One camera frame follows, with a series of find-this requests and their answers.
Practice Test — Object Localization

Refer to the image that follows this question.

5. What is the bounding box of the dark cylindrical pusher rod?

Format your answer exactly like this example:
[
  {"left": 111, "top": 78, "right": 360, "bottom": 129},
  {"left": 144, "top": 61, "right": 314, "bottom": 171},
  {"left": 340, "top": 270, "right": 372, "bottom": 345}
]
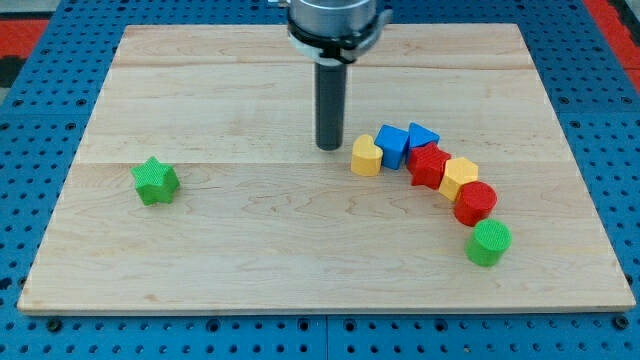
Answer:
[{"left": 314, "top": 64, "right": 347, "bottom": 151}]

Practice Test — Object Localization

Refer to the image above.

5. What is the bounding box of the green star block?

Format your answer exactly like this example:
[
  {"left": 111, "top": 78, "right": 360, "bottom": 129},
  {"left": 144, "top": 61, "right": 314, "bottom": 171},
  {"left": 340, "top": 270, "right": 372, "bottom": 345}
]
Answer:
[{"left": 131, "top": 156, "right": 180, "bottom": 206}]

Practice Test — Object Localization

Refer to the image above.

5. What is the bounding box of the yellow heart block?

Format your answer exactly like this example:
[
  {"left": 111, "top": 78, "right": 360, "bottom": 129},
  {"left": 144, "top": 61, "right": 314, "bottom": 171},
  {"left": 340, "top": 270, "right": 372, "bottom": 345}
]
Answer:
[{"left": 350, "top": 134, "right": 383, "bottom": 177}]

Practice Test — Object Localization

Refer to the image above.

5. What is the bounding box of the red star block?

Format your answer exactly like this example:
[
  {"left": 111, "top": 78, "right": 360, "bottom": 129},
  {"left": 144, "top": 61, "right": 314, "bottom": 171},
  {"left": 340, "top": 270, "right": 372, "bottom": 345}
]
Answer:
[{"left": 407, "top": 142, "right": 451, "bottom": 190}]

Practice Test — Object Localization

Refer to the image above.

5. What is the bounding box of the blue cube block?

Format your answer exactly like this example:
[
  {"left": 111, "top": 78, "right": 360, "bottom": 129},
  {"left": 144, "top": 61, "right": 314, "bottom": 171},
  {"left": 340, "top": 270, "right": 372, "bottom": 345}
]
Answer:
[{"left": 374, "top": 124, "right": 409, "bottom": 170}]

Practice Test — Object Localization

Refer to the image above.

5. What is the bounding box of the blue triangle block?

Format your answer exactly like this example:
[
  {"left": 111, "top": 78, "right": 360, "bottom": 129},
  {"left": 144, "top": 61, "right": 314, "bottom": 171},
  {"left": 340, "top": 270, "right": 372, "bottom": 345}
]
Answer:
[{"left": 408, "top": 122, "right": 440, "bottom": 149}]

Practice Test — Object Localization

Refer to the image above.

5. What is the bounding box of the light wooden board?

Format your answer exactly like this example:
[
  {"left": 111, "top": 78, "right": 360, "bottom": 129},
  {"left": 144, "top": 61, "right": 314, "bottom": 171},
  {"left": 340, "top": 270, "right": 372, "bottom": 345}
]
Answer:
[{"left": 18, "top": 24, "right": 635, "bottom": 316}]

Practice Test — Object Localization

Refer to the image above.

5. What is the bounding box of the yellow hexagon block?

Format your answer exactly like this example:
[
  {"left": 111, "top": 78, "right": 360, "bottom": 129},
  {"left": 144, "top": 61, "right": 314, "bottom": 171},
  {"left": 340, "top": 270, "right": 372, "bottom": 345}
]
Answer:
[{"left": 438, "top": 157, "right": 479, "bottom": 202}]

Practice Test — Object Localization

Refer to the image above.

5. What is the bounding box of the red cylinder block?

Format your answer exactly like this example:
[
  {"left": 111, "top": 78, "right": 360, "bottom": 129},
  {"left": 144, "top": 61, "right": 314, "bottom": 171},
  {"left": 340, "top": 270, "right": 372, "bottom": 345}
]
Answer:
[{"left": 454, "top": 181, "right": 498, "bottom": 227}]

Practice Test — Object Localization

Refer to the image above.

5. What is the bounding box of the green cylinder block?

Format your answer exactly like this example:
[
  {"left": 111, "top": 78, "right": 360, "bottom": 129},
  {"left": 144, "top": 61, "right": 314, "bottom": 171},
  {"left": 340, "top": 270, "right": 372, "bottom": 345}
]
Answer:
[{"left": 465, "top": 219, "right": 512, "bottom": 267}]

